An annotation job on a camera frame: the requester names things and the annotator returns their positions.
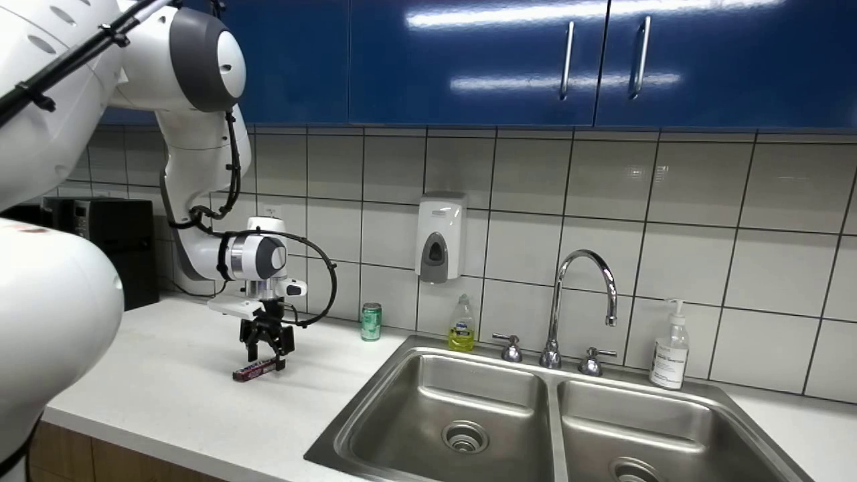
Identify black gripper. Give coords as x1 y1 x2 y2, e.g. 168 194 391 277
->
239 300 294 361

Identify brown snickers candy bar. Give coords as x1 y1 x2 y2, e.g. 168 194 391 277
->
233 359 286 384

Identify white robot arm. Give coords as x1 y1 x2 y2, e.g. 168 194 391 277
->
0 0 286 482

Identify stainless steel double sink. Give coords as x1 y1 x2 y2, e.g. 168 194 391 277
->
307 337 813 482

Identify green drink can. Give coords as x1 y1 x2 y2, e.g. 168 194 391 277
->
359 304 382 344

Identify black coffee maker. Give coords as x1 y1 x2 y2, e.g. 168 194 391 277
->
6 199 157 309

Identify yellow dish soap bottle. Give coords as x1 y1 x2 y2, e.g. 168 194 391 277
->
448 296 476 353

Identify chrome gooseneck faucet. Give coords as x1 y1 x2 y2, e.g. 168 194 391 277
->
539 250 618 370

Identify left blue cabinet door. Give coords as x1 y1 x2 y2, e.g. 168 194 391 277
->
95 0 612 133

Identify blue cabinet door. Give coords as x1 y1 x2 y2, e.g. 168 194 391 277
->
594 0 857 133
95 0 612 133

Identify clear pump soap bottle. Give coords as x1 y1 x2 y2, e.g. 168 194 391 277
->
650 304 687 390

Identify right blue cabinet door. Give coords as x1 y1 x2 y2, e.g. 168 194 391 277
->
594 0 857 133

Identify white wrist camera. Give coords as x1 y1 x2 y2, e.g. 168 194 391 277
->
279 280 307 299

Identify white wall soap dispenser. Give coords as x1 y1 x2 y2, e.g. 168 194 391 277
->
414 199 465 285

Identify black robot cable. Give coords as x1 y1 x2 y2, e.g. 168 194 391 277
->
157 103 340 331

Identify left chrome faucet handle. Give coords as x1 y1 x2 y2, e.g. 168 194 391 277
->
493 335 525 361

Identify chrome faucet handle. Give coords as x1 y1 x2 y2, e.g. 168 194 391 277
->
493 335 525 361
577 345 610 376

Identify right chrome faucet handle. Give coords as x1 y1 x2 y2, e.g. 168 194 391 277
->
577 345 610 376

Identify left silver cabinet handle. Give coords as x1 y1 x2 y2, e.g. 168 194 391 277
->
560 23 576 103

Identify silver cabinet handle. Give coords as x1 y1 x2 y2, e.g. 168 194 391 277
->
630 16 654 99
560 23 576 103

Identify right silver cabinet handle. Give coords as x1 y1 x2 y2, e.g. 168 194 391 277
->
630 16 654 99

